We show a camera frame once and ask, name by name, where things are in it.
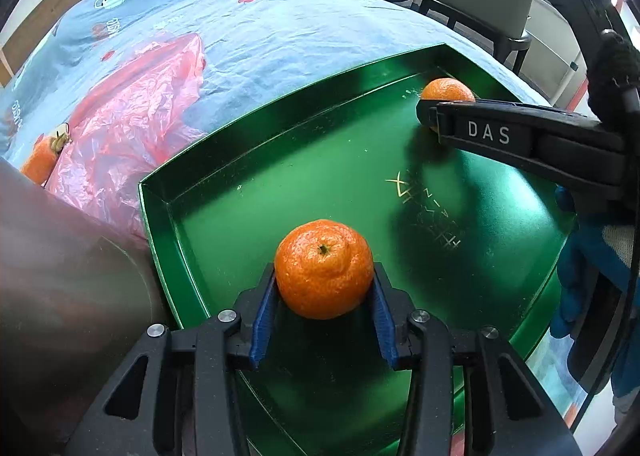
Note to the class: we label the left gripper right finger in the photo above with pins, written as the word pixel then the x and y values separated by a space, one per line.
pixel 506 410

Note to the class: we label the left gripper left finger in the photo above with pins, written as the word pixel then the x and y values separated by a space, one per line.
pixel 138 411

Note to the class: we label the large front mandarin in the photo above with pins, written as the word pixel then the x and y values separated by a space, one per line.
pixel 323 269

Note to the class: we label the right white blue gloved hand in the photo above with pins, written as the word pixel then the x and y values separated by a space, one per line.
pixel 594 270

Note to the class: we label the black copper electric kettle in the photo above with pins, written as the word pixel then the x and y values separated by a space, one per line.
pixel 76 294

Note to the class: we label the green metal tray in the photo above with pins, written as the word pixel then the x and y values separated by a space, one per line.
pixel 473 241

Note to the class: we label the carrot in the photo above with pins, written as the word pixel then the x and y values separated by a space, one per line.
pixel 41 162

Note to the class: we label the pink plastic sheet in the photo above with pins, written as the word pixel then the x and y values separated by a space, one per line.
pixel 127 125

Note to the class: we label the blue cartoon bed sheet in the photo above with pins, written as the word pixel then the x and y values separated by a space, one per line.
pixel 252 52

